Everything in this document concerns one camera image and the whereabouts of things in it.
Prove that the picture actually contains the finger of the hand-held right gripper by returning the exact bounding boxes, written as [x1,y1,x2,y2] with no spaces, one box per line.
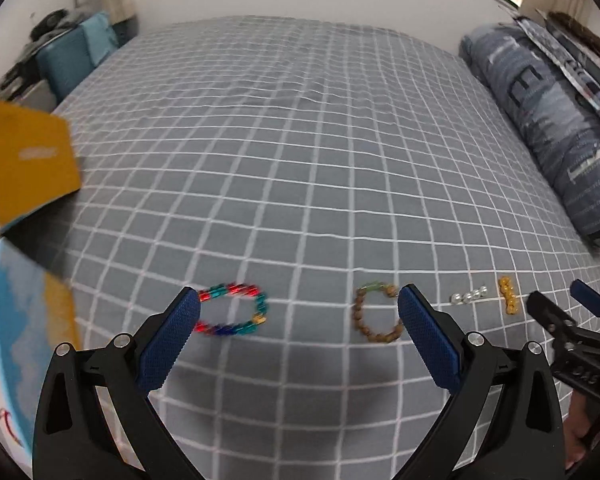
[569,279,600,337]
[526,290,576,342]

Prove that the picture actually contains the multicolour bead bracelet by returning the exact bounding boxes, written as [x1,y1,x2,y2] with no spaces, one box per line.
[196,282,270,338]

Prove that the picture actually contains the yellow bead bracelet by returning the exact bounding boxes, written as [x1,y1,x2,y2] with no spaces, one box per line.
[497,276,520,315]

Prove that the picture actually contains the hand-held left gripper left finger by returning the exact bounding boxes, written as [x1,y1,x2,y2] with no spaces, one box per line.
[32,286,216,480]

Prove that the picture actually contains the person's right hand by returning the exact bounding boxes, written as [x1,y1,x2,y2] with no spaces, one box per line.
[564,391,600,471]

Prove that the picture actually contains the printed pillow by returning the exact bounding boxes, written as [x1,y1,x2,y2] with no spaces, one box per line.
[512,12,600,128]

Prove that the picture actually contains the white cardboard box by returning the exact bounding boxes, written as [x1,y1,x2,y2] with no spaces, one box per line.
[0,101,146,471]

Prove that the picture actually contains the brown wooden bead bracelet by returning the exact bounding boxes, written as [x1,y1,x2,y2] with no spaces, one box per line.
[352,281,405,343]

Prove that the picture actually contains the silver pearl bead bracelet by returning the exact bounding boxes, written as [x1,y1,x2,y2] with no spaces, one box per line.
[449,285,490,307]

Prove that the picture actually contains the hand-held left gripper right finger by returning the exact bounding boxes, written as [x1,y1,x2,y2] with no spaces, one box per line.
[395,283,566,480]

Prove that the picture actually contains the teal suitcase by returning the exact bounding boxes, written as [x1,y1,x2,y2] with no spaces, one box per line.
[35,35,89,103]

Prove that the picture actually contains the dark items on suitcase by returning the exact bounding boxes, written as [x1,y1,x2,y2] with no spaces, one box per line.
[29,7,81,42]

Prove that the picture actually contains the teal towel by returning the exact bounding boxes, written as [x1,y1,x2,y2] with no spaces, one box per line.
[80,12,120,68]

